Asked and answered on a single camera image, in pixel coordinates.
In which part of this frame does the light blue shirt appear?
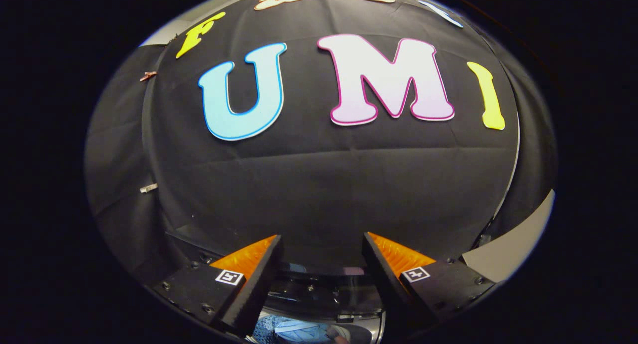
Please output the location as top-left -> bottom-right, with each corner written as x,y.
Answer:
252,314 -> 349,344

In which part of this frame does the grey washing machine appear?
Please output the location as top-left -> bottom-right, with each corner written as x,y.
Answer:
167,224 -> 494,344

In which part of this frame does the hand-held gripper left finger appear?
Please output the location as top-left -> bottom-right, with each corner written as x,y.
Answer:
152,235 -> 283,338

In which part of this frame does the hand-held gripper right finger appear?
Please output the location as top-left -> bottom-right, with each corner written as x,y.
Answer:
363,232 -> 497,335

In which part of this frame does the black backdrop cloth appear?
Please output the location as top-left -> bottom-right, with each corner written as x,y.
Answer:
84,0 -> 558,285

